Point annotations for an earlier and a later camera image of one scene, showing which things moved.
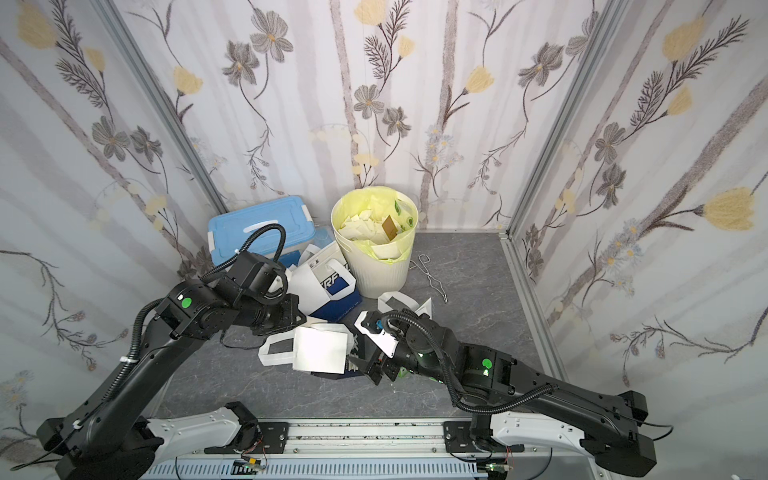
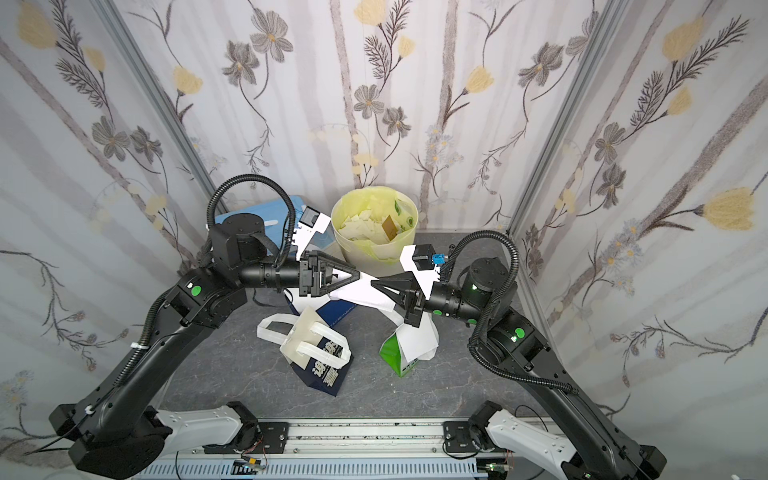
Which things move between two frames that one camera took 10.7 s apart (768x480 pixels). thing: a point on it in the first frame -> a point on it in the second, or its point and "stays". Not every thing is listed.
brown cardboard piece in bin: [390, 227] stays
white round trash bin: [375, 229] stays
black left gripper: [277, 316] -> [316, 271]
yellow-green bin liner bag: [358, 215] stays
